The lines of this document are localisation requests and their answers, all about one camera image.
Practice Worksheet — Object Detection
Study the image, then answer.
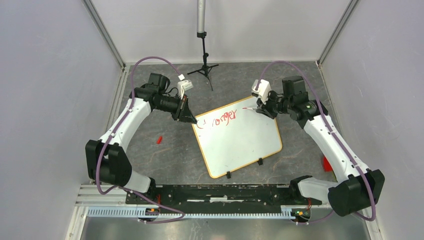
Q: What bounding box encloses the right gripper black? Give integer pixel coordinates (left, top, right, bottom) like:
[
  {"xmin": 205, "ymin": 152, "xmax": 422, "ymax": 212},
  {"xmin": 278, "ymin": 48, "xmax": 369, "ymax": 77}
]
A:
[{"xmin": 257, "ymin": 89, "xmax": 293, "ymax": 119}]

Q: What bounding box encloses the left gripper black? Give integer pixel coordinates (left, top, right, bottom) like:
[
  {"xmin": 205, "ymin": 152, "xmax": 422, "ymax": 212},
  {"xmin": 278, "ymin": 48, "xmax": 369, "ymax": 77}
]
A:
[{"xmin": 155, "ymin": 93, "xmax": 197, "ymax": 125}]

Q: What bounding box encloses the red marker cap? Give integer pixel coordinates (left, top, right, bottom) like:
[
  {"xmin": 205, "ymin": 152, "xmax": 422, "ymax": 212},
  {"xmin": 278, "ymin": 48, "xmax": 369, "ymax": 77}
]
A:
[{"xmin": 156, "ymin": 136, "xmax": 163, "ymax": 144}]

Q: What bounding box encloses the whiteboard with yellow edge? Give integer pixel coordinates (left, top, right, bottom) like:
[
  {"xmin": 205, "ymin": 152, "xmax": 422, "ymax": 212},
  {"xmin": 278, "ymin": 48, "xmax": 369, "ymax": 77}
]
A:
[{"xmin": 192, "ymin": 96, "xmax": 283, "ymax": 179}]

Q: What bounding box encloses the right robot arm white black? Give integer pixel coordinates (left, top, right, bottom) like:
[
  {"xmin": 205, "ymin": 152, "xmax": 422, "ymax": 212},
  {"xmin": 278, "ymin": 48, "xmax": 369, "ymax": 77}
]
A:
[{"xmin": 251, "ymin": 76, "xmax": 385, "ymax": 221}]

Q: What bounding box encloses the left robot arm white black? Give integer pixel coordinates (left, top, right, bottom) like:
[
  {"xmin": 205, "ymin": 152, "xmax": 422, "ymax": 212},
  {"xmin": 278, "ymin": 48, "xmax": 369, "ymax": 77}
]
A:
[{"xmin": 85, "ymin": 73, "xmax": 197, "ymax": 204}]

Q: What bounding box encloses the red object behind right arm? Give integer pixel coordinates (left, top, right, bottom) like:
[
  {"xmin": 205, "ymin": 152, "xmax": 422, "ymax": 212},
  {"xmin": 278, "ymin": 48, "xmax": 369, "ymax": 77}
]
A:
[{"xmin": 322, "ymin": 156, "xmax": 333, "ymax": 172}]

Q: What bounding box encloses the black tripod stand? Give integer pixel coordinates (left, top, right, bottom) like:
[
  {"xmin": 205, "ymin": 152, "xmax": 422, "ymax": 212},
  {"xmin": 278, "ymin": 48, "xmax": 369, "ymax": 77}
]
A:
[{"xmin": 187, "ymin": 0, "xmax": 219, "ymax": 91}]

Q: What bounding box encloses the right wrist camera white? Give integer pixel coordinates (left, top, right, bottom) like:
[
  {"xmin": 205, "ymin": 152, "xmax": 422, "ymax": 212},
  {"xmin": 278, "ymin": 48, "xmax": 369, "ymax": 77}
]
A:
[{"xmin": 251, "ymin": 79, "xmax": 272, "ymax": 105}]

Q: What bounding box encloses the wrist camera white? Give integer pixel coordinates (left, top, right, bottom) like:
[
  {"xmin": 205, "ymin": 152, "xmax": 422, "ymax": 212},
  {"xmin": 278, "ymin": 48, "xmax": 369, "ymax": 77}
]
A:
[
  {"xmin": 251, "ymin": 79, "xmax": 272, "ymax": 105},
  {"xmin": 177, "ymin": 74, "xmax": 194, "ymax": 99}
]

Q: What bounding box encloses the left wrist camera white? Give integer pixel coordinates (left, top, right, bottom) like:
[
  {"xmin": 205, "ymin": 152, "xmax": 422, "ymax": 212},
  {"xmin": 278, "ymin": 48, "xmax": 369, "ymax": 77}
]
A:
[{"xmin": 177, "ymin": 74, "xmax": 194, "ymax": 99}]

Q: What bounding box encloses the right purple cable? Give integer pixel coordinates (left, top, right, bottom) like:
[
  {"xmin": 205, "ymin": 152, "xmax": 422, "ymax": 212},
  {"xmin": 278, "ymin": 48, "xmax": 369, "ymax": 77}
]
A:
[{"xmin": 255, "ymin": 60, "xmax": 378, "ymax": 225}]

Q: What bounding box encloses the purple cable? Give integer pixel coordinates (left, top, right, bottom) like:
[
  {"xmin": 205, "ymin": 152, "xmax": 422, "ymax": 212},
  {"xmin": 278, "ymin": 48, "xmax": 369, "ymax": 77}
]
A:
[
  {"xmin": 255, "ymin": 60, "xmax": 378, "ymax": 225},
  {"xmin": 95, "ymin": 56, "xmax": 186, "ymax": 225}
]

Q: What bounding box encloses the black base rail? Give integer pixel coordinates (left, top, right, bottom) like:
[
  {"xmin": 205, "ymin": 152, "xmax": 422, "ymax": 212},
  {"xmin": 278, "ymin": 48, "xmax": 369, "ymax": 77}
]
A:
[{"xmin": 125, "ymin": 183, "xmax": 323, "ymax": 215}]

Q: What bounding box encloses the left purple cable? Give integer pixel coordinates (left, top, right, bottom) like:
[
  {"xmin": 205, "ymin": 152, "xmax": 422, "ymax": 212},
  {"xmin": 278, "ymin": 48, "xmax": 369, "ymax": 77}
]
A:
[{"xmin": 95, "ymin": 56, "xmax": 186, "ymax": 225}]

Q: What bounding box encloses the white cable duct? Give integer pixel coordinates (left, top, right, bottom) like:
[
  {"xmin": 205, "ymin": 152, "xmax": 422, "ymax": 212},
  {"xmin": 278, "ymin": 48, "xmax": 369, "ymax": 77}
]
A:
[{"xmin": 87, "ymin": 206, "xmax": 295, "ymax": 220}]

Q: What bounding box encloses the right aluminium frame post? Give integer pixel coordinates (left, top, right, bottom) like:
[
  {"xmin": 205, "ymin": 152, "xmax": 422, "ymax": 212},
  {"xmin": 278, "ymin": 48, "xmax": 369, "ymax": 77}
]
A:
[{"xmin": 316, "ymin": 0, "xmax": 360, "ymax": 68}]

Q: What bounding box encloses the aluminium frame post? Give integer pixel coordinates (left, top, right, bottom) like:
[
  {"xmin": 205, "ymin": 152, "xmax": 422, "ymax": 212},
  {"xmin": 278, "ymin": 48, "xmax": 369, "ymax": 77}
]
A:
[
  {"xmin": 82, "ymin": 0, "xmax": 126, "ymax": 70},
  {"xmin": 316, "ymin": 0, "xmax": 360, "ymax": 68}
]

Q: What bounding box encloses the left aluminium frame post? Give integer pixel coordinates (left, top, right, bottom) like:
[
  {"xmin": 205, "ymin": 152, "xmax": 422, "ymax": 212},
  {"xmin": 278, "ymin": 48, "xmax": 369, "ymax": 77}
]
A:
[{"xmin": 82, "ymin": 0, "xmax": 126, "ymax": 70}]

